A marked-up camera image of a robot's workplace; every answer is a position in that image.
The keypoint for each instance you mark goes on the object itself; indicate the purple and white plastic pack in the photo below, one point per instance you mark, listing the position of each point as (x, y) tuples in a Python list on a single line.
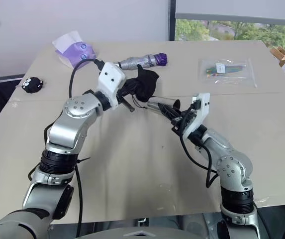
[(73, 49)]

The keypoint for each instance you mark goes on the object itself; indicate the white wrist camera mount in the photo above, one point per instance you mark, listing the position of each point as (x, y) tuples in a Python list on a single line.
[(199, 115), (111, 79)]

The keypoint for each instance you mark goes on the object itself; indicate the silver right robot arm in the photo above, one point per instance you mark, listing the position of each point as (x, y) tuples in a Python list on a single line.
[(234, 171)]

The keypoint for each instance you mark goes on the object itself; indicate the small cardboard box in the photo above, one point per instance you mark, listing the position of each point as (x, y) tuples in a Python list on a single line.
[(279, 55)]

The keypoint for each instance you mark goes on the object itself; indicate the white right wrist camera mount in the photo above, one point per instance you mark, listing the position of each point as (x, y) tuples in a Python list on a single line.
[(199, 115)]

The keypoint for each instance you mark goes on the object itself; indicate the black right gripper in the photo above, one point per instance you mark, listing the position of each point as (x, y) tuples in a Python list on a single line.
[(184, 120)]

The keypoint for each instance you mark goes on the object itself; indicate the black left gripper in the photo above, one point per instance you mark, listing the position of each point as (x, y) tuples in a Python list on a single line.
[(125, 88)]

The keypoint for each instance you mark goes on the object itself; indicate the grey window roller blind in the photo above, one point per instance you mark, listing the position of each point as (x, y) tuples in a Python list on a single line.
[(236, 10)]

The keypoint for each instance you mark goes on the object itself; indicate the silver robot torso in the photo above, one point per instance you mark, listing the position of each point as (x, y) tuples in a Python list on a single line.
[(142, 230)]

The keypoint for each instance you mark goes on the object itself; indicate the black round plush toy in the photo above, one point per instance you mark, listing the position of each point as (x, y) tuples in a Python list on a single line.
[(32, 84)]

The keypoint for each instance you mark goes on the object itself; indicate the shiny metal cup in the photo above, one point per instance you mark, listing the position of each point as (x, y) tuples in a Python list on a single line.
[(161, 102)]

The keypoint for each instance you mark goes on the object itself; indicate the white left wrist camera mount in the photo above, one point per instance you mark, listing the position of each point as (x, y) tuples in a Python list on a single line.
[(111, 79)]

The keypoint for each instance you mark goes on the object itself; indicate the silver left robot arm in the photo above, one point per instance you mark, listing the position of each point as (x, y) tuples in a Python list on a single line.
[(70, 129)]

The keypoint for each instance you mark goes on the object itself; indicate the clear bag of coloured items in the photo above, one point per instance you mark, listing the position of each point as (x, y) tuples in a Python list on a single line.
[(226, 71)]

